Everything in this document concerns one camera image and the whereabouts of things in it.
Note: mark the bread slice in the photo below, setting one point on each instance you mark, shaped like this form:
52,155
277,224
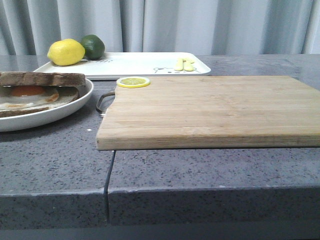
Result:
53,79
66,95

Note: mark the white round plate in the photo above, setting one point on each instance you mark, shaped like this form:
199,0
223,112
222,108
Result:
27,121

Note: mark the fried egg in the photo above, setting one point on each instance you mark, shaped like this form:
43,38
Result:
20,97

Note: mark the white bear-print tray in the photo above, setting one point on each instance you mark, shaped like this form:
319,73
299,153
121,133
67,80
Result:
115,65

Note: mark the wooden cutting board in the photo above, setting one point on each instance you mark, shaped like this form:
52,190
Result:
212,112

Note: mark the yellow lemon slice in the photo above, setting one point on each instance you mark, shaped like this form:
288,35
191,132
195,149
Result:
133,82

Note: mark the yellow plastic fork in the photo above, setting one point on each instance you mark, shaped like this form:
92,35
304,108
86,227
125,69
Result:
179,65

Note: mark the yellow plastic knife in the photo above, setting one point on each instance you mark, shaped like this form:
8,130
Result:
188,64

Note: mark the green lime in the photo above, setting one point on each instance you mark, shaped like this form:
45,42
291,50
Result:
94,47

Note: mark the grey curtain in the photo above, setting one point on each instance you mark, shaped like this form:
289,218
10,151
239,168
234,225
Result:
201,27

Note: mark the metal cutting board handle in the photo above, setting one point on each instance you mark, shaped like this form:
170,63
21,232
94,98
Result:
100,100

